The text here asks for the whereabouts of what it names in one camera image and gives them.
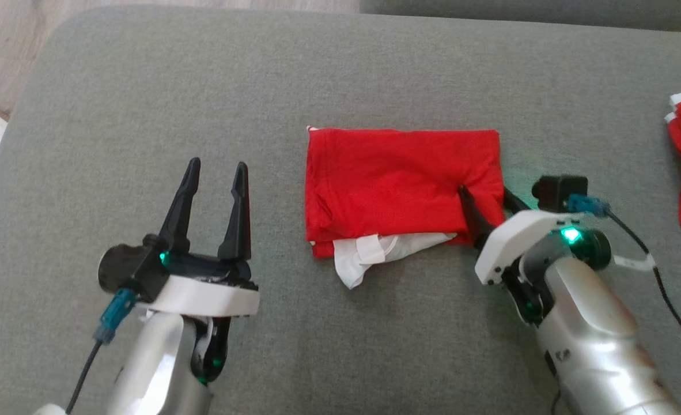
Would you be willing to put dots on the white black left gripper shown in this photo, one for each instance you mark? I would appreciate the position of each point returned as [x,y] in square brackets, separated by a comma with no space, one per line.
[208,297]

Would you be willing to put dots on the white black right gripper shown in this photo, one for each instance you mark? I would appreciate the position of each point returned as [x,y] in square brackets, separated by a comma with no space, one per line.
[519,242]

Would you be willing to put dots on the red jersey with printed letters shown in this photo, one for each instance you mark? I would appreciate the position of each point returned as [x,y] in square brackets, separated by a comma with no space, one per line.
[398,178]

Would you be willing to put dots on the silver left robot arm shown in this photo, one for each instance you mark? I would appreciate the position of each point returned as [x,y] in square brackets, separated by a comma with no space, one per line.
[150,369]

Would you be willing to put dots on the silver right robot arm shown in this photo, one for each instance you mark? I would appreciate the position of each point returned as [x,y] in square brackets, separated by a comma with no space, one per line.
[588,340]

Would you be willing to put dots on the grey sofa seat cushion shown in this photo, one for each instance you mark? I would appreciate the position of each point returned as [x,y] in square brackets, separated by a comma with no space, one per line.
[548,11]

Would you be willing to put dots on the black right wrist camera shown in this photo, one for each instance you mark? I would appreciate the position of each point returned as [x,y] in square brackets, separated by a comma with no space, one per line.
[559,191]

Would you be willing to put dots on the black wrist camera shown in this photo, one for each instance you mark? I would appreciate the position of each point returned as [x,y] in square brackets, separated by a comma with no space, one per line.
[559,191]
[127,268]

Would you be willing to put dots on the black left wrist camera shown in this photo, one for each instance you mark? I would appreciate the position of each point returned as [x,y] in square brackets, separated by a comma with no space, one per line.
[127,268]

